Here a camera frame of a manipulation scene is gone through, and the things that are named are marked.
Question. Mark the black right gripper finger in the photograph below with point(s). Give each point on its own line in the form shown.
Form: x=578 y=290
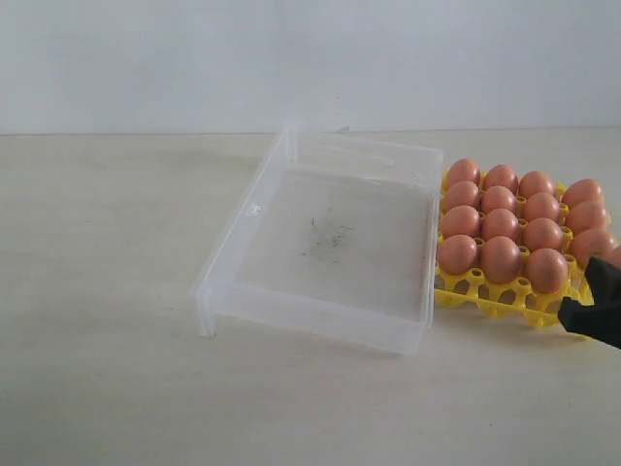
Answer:
x=600 y=321
x=604 y=281

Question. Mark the brown egg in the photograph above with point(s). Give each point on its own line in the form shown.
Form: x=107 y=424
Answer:
x=613 y=257
x=464 y=169
x=498 y=197
x=457 y=254
x=587 y=215
x=541 y=205
x=500 y=260
x=582 y=191
x=543 y=233
x=591 y=242
x=547 y=270
x=535 y=182
x=500 y=222
x=463 y=193
x=502 y=175
x=460 y=220

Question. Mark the yellow plastic egg tray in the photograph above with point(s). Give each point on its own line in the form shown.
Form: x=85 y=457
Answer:
x=517 y=296

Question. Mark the clear plastic box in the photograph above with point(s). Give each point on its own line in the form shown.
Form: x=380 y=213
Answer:
x=335 y=236

